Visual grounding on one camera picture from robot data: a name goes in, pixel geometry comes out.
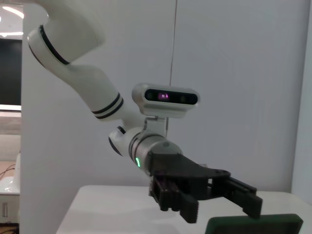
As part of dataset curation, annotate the white cabinet with handle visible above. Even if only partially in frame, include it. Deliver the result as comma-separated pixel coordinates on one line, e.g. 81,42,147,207
0,194,20,224

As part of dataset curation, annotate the white rounded device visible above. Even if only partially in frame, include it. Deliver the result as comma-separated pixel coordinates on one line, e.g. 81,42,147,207
0,151,21,195

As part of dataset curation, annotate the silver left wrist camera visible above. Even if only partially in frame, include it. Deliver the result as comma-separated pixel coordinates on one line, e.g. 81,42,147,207
131,82,201,137

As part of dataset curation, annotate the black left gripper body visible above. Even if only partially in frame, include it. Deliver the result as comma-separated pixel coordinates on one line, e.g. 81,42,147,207
147,151,232,202

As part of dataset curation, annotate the green glasses case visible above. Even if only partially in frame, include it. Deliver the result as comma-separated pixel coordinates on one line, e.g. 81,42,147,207
204,214,304,234

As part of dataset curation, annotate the dark screen panel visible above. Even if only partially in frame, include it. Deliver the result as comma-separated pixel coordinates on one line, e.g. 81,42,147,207
0,38,23,106

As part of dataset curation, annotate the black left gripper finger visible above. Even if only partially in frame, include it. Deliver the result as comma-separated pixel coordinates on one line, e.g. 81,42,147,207
212,176,264,218
155,181,200,224

